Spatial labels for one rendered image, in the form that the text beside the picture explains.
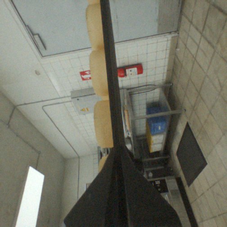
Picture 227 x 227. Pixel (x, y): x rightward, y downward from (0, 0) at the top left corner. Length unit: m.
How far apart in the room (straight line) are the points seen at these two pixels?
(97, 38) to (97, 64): 0.04
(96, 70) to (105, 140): 0.07
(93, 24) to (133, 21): 2.35
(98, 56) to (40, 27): 2.45
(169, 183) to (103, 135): 3.72
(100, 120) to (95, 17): 0.11
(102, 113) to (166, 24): 2.57
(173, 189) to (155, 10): 3.17
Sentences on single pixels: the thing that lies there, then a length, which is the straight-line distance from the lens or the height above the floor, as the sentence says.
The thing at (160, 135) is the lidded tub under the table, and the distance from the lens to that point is 3.54.
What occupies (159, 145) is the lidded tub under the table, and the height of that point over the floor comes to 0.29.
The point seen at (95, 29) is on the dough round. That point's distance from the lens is 0.19.
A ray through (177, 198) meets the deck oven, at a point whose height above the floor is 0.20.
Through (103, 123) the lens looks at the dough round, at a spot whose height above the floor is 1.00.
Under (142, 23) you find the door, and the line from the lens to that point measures 2.58.
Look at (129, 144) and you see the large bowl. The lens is 3.89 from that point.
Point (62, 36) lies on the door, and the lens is 2.61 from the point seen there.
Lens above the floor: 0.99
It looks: 3 degrees up
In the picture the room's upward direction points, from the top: 100 degrees counter-clockwise
